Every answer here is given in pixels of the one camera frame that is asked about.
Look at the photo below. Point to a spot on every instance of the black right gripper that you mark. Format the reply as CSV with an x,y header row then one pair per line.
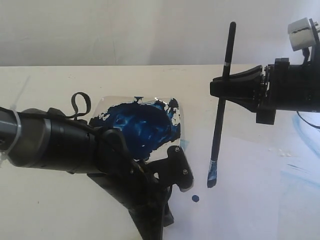
x,y
289,89

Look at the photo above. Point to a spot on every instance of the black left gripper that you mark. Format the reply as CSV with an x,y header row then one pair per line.
x,y
133,186

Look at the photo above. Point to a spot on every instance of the black paintbrush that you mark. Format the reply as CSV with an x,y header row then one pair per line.
x,y
216,140

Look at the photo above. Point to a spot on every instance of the white paper sheet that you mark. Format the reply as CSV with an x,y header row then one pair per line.
x,y
268,180

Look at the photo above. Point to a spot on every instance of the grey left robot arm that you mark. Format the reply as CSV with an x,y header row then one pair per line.
x,y
51,140

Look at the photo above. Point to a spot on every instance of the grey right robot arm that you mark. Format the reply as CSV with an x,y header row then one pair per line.
x,y
315,74

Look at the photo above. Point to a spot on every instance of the blue tape piece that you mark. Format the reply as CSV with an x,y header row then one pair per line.
x,y
184,144

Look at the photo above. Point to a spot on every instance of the white plate with blue paint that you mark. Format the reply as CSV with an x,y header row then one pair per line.
x,y
150,125

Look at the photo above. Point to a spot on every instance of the white zip tie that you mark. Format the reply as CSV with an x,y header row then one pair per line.
x,y
11,126

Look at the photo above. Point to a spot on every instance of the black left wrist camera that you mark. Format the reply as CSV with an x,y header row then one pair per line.
x,y
173,170

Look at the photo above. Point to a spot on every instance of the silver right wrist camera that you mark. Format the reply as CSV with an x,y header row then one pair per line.
x,y
303,33

